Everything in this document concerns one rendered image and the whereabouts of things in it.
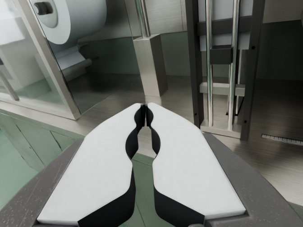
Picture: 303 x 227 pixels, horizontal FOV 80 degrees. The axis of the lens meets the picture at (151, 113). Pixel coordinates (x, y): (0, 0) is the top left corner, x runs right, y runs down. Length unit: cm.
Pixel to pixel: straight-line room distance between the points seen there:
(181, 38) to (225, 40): 53
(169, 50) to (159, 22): 15
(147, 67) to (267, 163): 58
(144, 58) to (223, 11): 43
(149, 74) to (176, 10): 35
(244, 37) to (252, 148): 30
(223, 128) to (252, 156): 11
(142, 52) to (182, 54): 29
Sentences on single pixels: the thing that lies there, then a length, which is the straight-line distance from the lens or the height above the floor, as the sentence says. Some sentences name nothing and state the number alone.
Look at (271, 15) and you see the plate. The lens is 93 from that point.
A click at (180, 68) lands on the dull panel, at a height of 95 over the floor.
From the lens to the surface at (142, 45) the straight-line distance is 83.
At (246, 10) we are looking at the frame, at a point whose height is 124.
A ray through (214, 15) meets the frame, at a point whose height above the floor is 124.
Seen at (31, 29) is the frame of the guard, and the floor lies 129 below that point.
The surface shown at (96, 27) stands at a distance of 100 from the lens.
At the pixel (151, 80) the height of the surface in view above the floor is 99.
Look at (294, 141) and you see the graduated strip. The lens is 64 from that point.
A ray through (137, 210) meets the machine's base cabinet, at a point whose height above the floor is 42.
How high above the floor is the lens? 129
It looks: 31 degrees down
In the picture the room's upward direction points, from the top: 12 degrees counter-clockwise
